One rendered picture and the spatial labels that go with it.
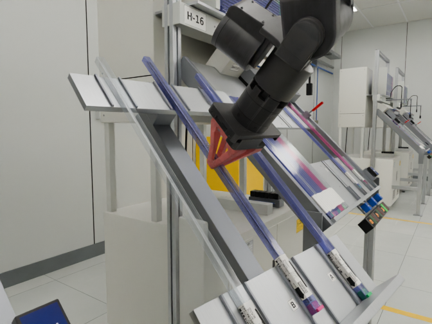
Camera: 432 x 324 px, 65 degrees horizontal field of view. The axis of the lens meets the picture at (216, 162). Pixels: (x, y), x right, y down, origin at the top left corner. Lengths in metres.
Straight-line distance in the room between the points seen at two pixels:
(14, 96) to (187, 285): 2.02
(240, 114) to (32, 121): 2.11
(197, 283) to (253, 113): 0.29
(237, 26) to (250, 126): 0.13
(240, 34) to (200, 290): 0.39
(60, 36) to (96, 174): 1.00
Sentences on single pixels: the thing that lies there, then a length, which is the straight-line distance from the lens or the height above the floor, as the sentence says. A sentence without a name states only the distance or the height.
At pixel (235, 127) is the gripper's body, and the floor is 0.97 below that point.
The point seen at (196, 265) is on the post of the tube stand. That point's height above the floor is 0.76.
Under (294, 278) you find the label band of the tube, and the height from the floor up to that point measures 0.78.
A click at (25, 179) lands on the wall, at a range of 2.48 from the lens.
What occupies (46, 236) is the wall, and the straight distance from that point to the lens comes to 2.61.
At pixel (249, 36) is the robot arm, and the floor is 1.08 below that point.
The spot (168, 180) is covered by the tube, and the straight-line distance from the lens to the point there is 0.44.
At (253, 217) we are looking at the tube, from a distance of 0.49.
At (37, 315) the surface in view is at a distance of 0.37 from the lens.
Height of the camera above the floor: 0.97
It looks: 5 degrees down
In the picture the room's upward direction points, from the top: straight up
